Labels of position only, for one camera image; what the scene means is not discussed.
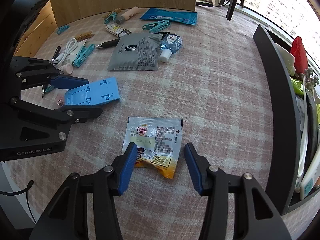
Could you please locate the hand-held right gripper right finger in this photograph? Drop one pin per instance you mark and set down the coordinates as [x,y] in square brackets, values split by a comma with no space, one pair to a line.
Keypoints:
[193,170]

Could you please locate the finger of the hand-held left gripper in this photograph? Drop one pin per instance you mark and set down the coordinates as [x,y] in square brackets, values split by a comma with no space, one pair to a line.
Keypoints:
[67,82]
[75,113]

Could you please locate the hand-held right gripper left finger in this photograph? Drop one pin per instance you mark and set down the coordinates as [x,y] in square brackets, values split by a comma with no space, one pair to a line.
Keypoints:
[128,170]

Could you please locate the blue phone stand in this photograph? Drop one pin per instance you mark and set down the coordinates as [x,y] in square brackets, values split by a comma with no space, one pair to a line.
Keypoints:
[100,92]

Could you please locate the white yellow creamer sachet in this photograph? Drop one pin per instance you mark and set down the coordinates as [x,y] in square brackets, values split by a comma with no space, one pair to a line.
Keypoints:
[160,140]

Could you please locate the wooden clothespin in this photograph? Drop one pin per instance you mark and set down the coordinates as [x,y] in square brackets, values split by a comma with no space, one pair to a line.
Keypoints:
[117,10]
[85,36]

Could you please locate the black container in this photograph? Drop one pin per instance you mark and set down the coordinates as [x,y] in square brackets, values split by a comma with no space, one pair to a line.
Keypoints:
[275,105]

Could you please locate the teal clothespin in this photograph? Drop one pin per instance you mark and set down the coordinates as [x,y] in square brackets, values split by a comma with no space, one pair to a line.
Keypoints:
[110,18]
[82,56]
[157,25]

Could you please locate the small white pink tube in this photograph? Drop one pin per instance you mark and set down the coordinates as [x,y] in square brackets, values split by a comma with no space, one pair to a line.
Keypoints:
[67,68]

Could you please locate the pink snap button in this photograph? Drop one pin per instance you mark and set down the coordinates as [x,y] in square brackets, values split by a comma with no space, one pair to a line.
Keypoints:
[59,102]

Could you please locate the small dark clip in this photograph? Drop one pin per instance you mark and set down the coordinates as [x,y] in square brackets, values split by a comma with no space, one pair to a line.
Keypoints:
[46,88]

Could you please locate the pine wood panel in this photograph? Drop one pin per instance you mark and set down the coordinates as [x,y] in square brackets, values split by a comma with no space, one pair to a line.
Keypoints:
[40,30]

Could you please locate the small blue clip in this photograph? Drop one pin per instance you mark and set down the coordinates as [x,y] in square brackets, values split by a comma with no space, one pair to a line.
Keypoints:
[62,29]

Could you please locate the patterned lighter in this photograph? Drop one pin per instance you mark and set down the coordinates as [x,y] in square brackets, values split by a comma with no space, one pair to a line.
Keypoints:
[113,28]

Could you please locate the grey foil sachet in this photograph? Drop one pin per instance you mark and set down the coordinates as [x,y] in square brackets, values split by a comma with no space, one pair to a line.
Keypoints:
[135,52]

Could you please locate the pink tube grey cap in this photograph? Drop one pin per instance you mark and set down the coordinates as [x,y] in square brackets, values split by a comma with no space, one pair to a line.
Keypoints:
[130,12]

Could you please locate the pink plaid blanket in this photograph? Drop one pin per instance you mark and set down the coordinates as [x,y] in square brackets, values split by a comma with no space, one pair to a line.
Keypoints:
[225,80]

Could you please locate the black clip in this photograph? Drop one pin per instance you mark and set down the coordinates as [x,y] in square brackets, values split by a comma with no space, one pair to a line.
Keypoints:
[163,33]

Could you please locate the blue correction tape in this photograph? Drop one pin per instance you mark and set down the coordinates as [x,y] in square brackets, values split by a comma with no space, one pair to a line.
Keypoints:
[172,43]

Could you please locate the white teal card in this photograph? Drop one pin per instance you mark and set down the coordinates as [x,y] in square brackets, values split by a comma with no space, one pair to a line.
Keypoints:
[307,186]

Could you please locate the blue wet wipe packet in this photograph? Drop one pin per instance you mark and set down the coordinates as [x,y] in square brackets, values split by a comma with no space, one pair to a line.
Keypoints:
[170,15]

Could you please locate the green plastic item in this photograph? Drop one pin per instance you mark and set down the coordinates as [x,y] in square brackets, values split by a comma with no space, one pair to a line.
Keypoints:
[297,85]

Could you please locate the grey flower ornament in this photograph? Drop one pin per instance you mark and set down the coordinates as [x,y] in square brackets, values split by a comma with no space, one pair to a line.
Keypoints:
[310,76]

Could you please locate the red plastic item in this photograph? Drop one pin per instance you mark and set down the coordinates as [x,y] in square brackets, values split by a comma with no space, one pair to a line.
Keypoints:
[298,52]

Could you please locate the black adapter box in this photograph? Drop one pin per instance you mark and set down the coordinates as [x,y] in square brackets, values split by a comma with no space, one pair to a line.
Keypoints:
[203,3]

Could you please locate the black stand legs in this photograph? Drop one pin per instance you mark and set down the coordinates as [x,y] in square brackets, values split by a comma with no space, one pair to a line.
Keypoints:
[233,0]

